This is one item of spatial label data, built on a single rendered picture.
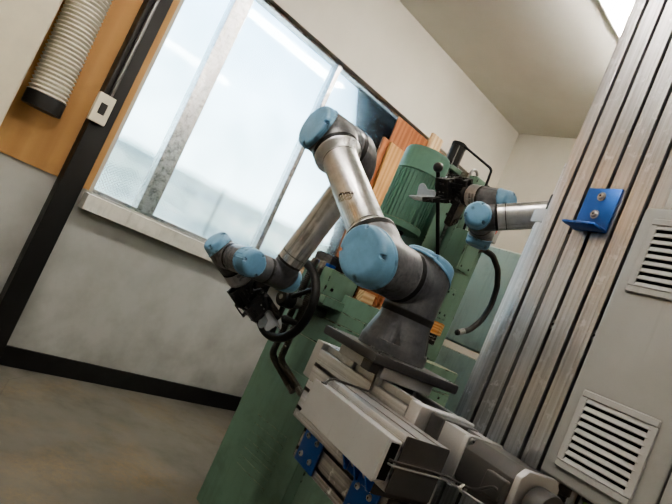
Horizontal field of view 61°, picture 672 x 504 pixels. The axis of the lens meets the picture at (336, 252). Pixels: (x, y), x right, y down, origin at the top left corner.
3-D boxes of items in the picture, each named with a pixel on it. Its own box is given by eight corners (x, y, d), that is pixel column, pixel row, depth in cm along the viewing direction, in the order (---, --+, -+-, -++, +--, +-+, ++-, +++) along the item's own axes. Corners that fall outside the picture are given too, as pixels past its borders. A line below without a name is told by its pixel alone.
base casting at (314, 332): (275, 319, 212) (285, 297, 212) (371, 354, 250) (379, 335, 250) (353, 364, 178) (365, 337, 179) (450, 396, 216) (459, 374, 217)
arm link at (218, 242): (211, 250, 148) (196, 245, 154) (232, 281, 154) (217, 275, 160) (233, 231, 151) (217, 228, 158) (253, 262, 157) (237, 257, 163)
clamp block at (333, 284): (296, 282, 196) (307, 258, 196) (323, 294, 205) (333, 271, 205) (323, 294, 185) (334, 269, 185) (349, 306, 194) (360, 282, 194)
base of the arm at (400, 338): (436, 375, 118) (455, 332, 119) (381, 353, 111) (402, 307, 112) (397, 354, 131) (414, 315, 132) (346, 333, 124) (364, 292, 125)
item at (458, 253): (438, 263, 212) (454, 227, 213) (451, 271, 218) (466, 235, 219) (456, 269, 206) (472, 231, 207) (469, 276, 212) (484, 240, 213)
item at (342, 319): (289, 299, 210) (293, 289, 211) (327, 314, 224) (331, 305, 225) (360, 335, 181) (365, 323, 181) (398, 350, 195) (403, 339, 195)
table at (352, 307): (258, 273, 213) (265, 259, 213) (314, 297, 233) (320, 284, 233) (366, 325, 168) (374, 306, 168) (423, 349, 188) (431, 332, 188)
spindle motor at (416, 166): (365, 216, 210) (398, 141, 212) (393, 233, 222) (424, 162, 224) (398, 225, 197) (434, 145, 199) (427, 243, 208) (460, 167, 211)
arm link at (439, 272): (445, 328, 121) (470, 270, 122) (408, 310, 112) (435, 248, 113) (405, 311, 130) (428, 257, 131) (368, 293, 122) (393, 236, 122)
